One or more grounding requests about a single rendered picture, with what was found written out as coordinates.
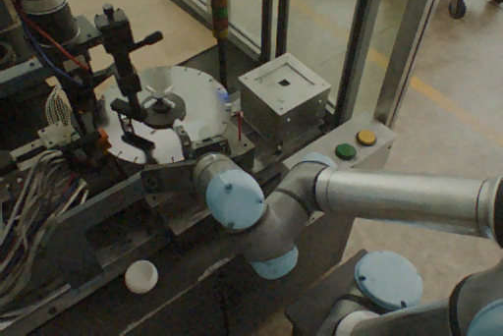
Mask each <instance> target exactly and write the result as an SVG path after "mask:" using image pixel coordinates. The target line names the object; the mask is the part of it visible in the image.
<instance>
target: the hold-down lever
mask: <svg viewBox="0 0 503 336"><path fill-rule="evenodd" d="M162 39H163V34H162V32H161V31H159V30H157V31H154V32H152V33H150V34H149V35H146V36H145V38H144V39H142V40H141V41H139V42H138V43H134V44H132V45H130V46H129V47H126V48H124V49H122V51H123V52H124V54H125V55H128V54H130V53H132V52H134V51H137V50H138V49H140V48H142V47H145V46H146V45H148V46H150V45H153V44H154V43H157V42H159V41H161V40H162Z"/></svg>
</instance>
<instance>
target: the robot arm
mask: <svg viewBox="0 0 503 336"><path fill-rule="evenodd" d="M204 127H205V122H202V121H194V122H191V121H188V122H182V121H180V120H179V119H178V120H175V121H174V125H173V128H174V131H175V133H176V135H177V137H178V141H179V143H180V145H181V146H182V155H183V157H184V160H185V162H180V163H169V164H163V165H157V166H151V167H146V168H145V169H144V170H143V171H141V172H140V178H141V180H142V186H143V189H144V191H145V193H146V194H160V193H166V192H173V191H178V190H192V189H194V190H197V191H198V192H199V193H200V194H201V197H203V199H204V200H205V202H206V204H207V205H208V209H209V211H210V213H212V216H214V217H215V218H216V220H218V221H219V222H220V224H221V225H222V226H223V228H224V229H225V231H226V232H228V234H229V236H231V238H232V240H233V241H234V242H235V244H236V245H237V247H238V248H239V249H240V251H241V252H242V253H243V255H244V256H245V260H246V261H247V262H248V263H250V264H251V266H252V267H253V268H254V270H255V271H256V272H257V273H258V275H260V276H261V277H262V278H264V279H277V278H279V277H281V276H282V275H286V274H287V273H288V272H289V271H290V270H291V269H292V268H293V267H294V266H295V264H296V263H297V261H298V249H297V248H296V244H294V242H293V241H294V239H295V238H296V237H297V236H298V234H299V233H300V232H301V231H302V229H303V228H304V227H305V225H306V224H307V222H308V221H309V219H310V218H311V217H312V215H313V214H314V213H315V212H316V211H319V212H324V213H333V214H339V215H344V216H348V217H359V218H363V219H368V220H372V221H378V222H388V223H393V224H398V225H403V226H413V227H418V228H422V229H427V230H432V231H443V232H447V233H453V234H458V235H463V236H473V237H478V238H483V239H487V240H491V241H493V242H494V243H495V245H496V246H497V247H498V248H499V249H500V250H502V251H503V172H502V173H501V174H500V175H499V176H497V177H485V176H459V175H447V174H434V173H422V172H409V171H384V170H371V169H360V168H347V167H337V166H336V163H334V162H333V161H332V159H330V158H328V156H326V155H325V156H323V155H321V154H320V153H317V152H312V153H309V154H307V155H305V156H304V157H303V158H302V159H301V160H300V161H299V162H298V163H296V164H295V165H294V166H293V167H292V169H291V171H290V172H289V174H288V175H287V176H286V177H285V179H283V180H282V182H281V183H280V184H279V185H278V187H277V188H276V189H275V190H274V191H273V193H272V194H270V196H269V197H268V198H267V199H266V200H264V198H263V194H262V190H261V189H260V187H259V185H258V183H257V182H256V181H255V180H254V178H252V177H251V175H248V174H247V173H245V172H244V171H243V168H242V166H241V161H240V155H239V154H237V153H236V154H233V155H232V151H231V148H230V146H229V143H228V139H227V138H226V137H224V136H223V135H222V134H216V135H214V136H212V137H207V138H205V139H202V140H201V142H199V143H198V144H194V143H195V142H197V141H198V140H199V136H198V132H199V131H200V130H201V129H203V128H204ZM216 137H222V139H218V140H215V138H216ZM191 143H192V144H191ZM422 292H423V284H422V280H421V278H420V276H419V272H418V271H417V270H416V269H415V267H414V266H413V265H412V264H411V263H410V262H409V261H408V260H406V259H405V258H403V257H402V256H401V255H399V254H397V253H393V252H388V251H378V252H371V253H368V254H366V255H365V256H364V257H363V258H362V259H361V261H359V262H358V263H357V266H356V269H355V273H354V276H353V277H352V279H351V280H350V283H349V284H348V285H347V286H346V289H344V290H342V292H341V293H339V294H338V297H337V298H336V299H335V301H334V305H333V307H332V309H331V311H330V313H329V315H328V316H327V317H326V320H325V321H324V322H323V324H322V326H321V328H320V329H319V330H318V333H316V335H315V336H503V256H502V257H501V259H500V260H499V262H498V263H497V264H495V266H494V267H491V268H487V269H485V270H482V271H480V272H476V273H474V274H471V275H469V276H466V277H464V278H463V279H462V280H459V281H458V282H457V284H456V285H455V286H454V287H453V289H452V292H451V293H450V295H449V296H448V297H445V298H442V299H440V300H434V301H431V302H428V303H425V304H419V301H420V299H421V295H422Z"/></svg>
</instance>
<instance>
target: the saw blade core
mask: <svg viewBox="0 0 503 336"><path fill-rule="evenodd" d="M154 68H155V71H154ZM139 73H140V75H139V76H140V82H141V85H142V91H141V92H139V93H138V97H139V103H140V104H141V103H142V101H143V100H144V99H145V98H147V97H148V96H150V95H151V93H150V92H149V91H147V90H146V89H145V87H146V86H150V88H152V89H153V90H155V91H157V90H166V89H168V88H169V87H170V86H173V85H175V86H176V88H175V89H174V90H172V91H171V92H173V93H175V94H178V95H180V96H181V97H182V98H183V99H184V100H185V102H186V114H185V116H184V117H183V118H182V120H181V121H182V122H188V121H191V122H194V121H202V122H205V127H204V128H203V129H201V130H200V131H199V132H198V136H199V140H198V141H197V142H195V143H194V144H198V143H199V142H201V140H202V139H205V138H207V137H212V136H214V135H215V134H222V135H223V134H224V132H225V130H226V129H227V128H228V124H229V122H230V120H231V116H232V103H231V100H230V98H229V95H228V92H227V91H226V90H225V88H224V87H223V85H222V84H221V83H220V82H218V81H217V80H216V79H213V77H212V76H209V75H208V74H206V73H205V72H201V71H198V70H196V69H193V68H187V69H186V68H185V67H178V66H171V70H170V66H163V67H151V68H147V69H145V70H142V71H139ZM198 75H199V76H198ZM211 80H212V81H211ZM210 81H211V82H210ZM111 87H112V88H111ZM111 87H109V88H108V89H107V90H106V91H105V92H104V93H103V95H102V96H101V98H99V99H98V102H97V104H96V105H95V107H94V113H95V119H96V121H97V122H99V123H97V122H96V123H97V127H98V130H100V129H103V130H104V131H105V132H106V133H107V135H108V137H109V139H107V140H104V141H102V142H100V144H102V145H103V147H105V146H106V147H105V148H106V149H107V151H108V152H109V151H110V152H111V154H113V155H115V156H118V155H119V154H120V152H121V151H122V152H123V153H121V154H120V155H119V156H118V157H119V158H120V159H124V160H127V161H129V162H132V163H138V164H145V165H153V159H155V160H154V165H162V164H169V163H173V161H172V159H171V158H172V157H173V158H174V163H177V162H180V161H183V160H184V157H183V155H182V146H181V145H180V143H179V141H178V137H177V135H176V133H175V131H174V128H173V125H171V126H168V127H164V128H156V127H152V126H150V125H147V124H146V123H145V122H144V121H142V123H140V122H139V121H135V120H133V119H131V121H132V123H130V124H128V125H124V126H122V125H121V124H120V122H119V117H118V115H117V113H116V112H115V111H113V110H111V106H110V103H111V102H112V101H114V100H115V98H116V97H119V98H121V99H123V100H124V101H128V98H127V97H123V95H122V94H121V92H120V90H119V88H118V87H117V83H114V84H113V85H111ZM222 87H223V88H222ZM113 88H115V89H113ZM218 89H220V90H218ZM103 98H104V99H103ZM105 98H106V99H105ZM224 99H225V100H224ZM228 103H231V105H230V106H225V104H228ZM98 110H100V111H98ZM225 110H227V111H225ZM223 122H224V123H226V124H223ZM108 144H109V145H108ZM136 157H137V158H138V159H136V161H135V158H136Z"/></svg>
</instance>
